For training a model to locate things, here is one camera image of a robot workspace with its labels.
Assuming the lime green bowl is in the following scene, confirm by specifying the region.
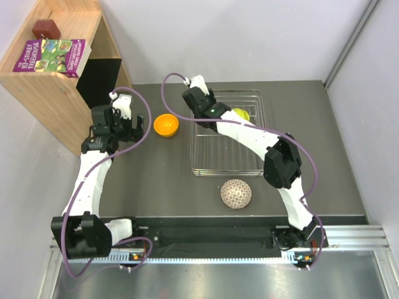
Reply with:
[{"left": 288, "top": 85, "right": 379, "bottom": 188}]
[{"left": 233, "top": 108, "right": 251, "bottom": 121}]

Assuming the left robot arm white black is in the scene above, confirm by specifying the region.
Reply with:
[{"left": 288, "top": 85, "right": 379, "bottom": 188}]
[{"left": 50, "top": 100, "right": 143, "bottom": 259}]

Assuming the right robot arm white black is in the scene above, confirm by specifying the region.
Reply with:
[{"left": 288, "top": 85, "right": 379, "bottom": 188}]
[{"left": 182, "top": 87, "right": 317, "bottom": 250}]

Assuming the orange yellow bowl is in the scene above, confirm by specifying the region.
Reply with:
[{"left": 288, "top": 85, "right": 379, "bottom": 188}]
[{"left": 153, "top": 113, "right": 180, "bottom": 138}]

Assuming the wooden shelf unit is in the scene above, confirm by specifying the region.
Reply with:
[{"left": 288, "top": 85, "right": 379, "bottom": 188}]
[{"left": 1, "top": 1, "right": 121, "bottom": 155}]

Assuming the purple treehouse book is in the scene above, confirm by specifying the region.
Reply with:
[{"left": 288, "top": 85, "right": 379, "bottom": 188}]
[{"left": 13, "top": 39, "right": 92, "bottom": 78}]

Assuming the patterned beige upturned bowl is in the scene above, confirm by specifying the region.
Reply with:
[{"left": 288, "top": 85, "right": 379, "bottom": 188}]
[{"left": 221, "top": 179, "right": 252, "bottom": 209}]

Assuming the dark red block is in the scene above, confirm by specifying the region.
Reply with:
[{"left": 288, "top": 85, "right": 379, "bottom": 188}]
[{"left": 32, "top": 19, "right": 61, "bottom": 39}]

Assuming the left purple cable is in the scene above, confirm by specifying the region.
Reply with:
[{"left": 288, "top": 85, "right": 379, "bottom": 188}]
[{"left": 60, "top": 87, "right": 154, "bottom": 278}]

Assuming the purple cable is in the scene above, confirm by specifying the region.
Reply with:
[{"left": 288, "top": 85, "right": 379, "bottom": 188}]
[
  {"left": 60, "top": 87, "right": 154, "bottom": 278},
  {"left": 160, "top": 73, "right": 327, "bottom": 271}
]

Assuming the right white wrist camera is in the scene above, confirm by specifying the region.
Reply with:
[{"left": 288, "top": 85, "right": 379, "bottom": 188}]
[{"left": 183, "top": 75, "right": 209, "bottom": 95}]

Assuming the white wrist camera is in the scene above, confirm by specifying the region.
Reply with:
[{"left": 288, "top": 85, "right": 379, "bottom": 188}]
[
  {"left": 109, "top": 92, "right": 132, "bottom": 120},
  {"left": 183, "top": 75, "right": 209, "bottom": 95}
]

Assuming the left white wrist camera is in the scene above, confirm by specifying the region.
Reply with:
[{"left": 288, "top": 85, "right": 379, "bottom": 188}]
[{"left": 109, "top": 92, "right": 132, "bottom": 120}]

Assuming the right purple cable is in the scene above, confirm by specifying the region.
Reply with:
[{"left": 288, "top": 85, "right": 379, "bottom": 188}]
[{"left": 160, "top": 73, "right": 327, "bottom": 271}]

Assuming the metal wire dish rack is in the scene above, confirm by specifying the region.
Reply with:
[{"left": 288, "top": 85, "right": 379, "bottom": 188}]
[{"left": 190, "top": 90, "right": 273, "bottom": 176}]

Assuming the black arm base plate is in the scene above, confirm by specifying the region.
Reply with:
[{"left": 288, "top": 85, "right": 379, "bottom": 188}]
[{"left": 105, "top": 216, "right": 331, "bottom": 258}]

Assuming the aluminium rail frame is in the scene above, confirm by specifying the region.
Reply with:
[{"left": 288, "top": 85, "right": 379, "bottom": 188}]
[{"left": 38, "top": 216, "right": 398, "bottom": 298}]

